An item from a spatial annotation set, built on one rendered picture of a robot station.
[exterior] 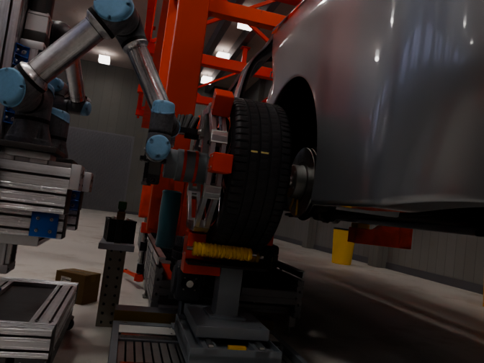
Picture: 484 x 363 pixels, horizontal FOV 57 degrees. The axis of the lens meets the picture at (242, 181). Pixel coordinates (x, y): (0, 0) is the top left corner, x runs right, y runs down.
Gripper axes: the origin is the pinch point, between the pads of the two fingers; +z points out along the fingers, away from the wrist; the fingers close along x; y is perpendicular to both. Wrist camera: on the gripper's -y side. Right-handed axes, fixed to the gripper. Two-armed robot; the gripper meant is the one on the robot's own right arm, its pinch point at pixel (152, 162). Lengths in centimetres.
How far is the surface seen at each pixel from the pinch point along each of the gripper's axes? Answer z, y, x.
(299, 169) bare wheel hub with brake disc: 8, 7, -64
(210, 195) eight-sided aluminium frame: -9.1, -10.1, -23.1
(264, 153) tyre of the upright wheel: -15.5, 8.4, -40.3
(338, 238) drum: 560, -39, -367
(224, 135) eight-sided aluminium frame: -9.6, 13.6, -25.2
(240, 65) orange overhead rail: 605, 251, -157
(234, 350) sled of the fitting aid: -12, -66, -39
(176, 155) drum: 11.6, 5.4, -9.9
